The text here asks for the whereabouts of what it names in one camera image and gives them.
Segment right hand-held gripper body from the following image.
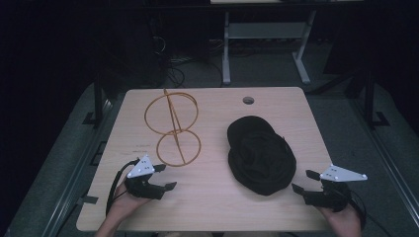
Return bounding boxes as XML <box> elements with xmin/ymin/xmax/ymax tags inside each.
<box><xmin>304</xmin><ymin>164</ymin><xmax>369</xmax><ymax>212</ymax></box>

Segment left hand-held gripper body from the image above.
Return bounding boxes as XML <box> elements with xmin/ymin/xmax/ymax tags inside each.
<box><xmin>124</xmin><ymin>155</ymin><xmax>166</xmax><ymax>200</ymax></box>

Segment person's left hand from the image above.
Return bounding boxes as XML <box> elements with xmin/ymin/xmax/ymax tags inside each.
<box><xmin>108</xmin><ymin>183</ymin><xmax>152</xmax><ymax>221</ymax></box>

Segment person's right hand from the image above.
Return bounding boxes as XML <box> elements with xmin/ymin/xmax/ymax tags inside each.
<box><xmin>317</xmin><ymin>204</ymin><xmax>363</xmax><ymax>237</ymax></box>

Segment black fabric hat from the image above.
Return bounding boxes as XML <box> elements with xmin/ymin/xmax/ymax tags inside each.
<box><xmin>226</xmin><ymin>115</ymin><xmax>297</xmax><ymax>197</ymax></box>

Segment black tape piece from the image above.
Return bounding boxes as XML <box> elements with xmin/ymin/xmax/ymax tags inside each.
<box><xmin>80</xmin><ymin>195</ymin><xmax>100</xmax><ymax>205</ymax></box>

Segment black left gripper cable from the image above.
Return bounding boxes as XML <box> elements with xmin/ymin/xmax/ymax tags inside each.
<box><xmin>105</xmin><ymin>158</ymin><xmax>141</xmax><ymax>216</ymax></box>

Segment orange wire hat stand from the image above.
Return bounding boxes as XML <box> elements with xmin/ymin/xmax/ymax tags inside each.
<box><xmin>143</xmin><ymin>88</ymin><xmax>203</xmax><ymax>168</ymax></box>

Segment aluminium rail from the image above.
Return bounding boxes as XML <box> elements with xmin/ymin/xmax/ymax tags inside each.
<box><xmin>349</xmin><ymin>97</ymin><xmax>419</xmax><ymax>220</ymax></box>
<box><xmin>41</xmin><ymin>98</ymin><xmax>115</xmax><ymax>237</ymax></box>

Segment black metal stand post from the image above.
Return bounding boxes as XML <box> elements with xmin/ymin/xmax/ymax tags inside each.
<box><xmin>362</xmin><ymin>70</ymin><xmax>391</xmax><ymax>130</ymax></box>
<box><xmin>82</xmin><ymin>73</ymin><xmax>108</xmax><ymax>128</ymax></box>

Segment black cables on floor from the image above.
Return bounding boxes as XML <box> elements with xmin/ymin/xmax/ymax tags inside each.
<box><xmin>162</xmin><ymin>36</ymin><xmax>225</xmax><ymax>89</ymax></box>

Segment grey metal desk frame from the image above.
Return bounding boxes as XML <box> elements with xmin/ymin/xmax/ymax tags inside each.
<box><xmin>221</xmin><ymin>9</ymin><xmax>317</xmax><ymax>86</ymax></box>

